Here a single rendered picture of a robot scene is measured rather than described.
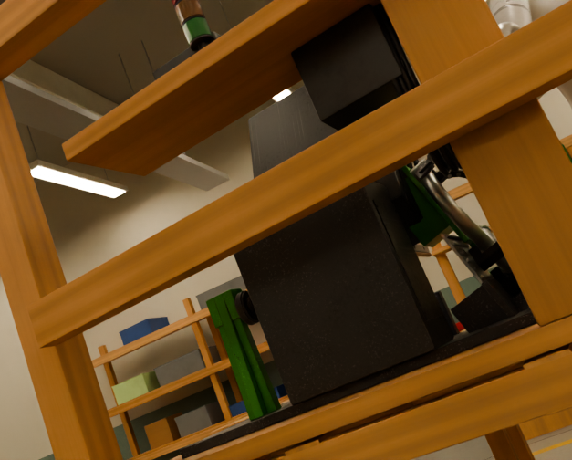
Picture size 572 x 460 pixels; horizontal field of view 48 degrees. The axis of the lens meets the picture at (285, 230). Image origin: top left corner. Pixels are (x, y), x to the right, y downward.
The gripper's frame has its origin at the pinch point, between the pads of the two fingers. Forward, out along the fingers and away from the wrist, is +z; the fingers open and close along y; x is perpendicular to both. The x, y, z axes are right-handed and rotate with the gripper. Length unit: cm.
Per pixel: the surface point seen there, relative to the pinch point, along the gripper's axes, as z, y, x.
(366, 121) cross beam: 0.3, 29.4, 25.0
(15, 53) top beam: 45, 77, -37
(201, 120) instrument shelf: 24.6, 41.0, -11.2
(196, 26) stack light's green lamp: 10, 54, -9
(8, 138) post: 60, 67, -29
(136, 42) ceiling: 120, 24, -555
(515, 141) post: -12.9, 13.7, 34.1
